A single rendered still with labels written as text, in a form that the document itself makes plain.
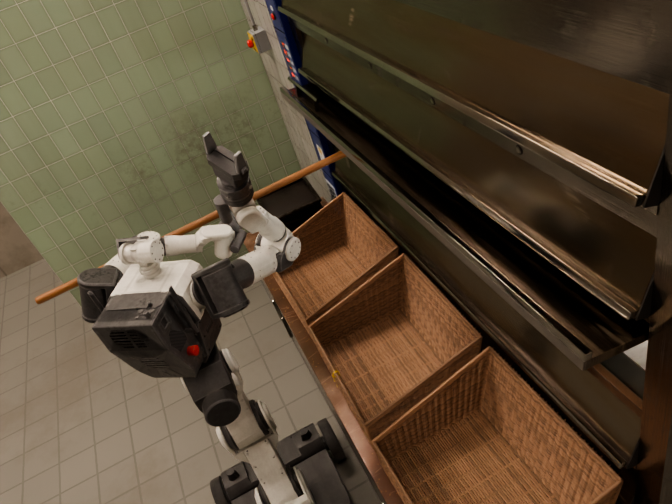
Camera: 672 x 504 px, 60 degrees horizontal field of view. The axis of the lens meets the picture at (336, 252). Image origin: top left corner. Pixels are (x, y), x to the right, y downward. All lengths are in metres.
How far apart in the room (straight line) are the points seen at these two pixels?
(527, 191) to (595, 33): 0.45
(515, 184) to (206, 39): 2.32
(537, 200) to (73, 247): 2.91
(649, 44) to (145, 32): 2.73
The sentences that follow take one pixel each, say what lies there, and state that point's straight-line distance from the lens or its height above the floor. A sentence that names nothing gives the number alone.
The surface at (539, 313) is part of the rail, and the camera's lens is 1.25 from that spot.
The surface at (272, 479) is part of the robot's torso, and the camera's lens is 2.43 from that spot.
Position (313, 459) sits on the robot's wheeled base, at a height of 0.17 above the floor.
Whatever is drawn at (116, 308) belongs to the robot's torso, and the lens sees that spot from 1.75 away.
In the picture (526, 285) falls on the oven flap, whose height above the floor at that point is 1.40.
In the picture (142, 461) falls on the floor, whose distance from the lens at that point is 3.31.
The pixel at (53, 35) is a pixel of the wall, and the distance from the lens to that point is 3.32.
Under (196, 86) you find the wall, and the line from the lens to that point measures 3.44.
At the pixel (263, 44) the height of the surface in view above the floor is 1.45.
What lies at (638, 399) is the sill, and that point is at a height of 1.17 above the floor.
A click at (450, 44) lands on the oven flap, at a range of 1.42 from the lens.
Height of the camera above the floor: 2.34
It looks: 37 degrees down
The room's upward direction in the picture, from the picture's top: 20 degrees counter-clockwise
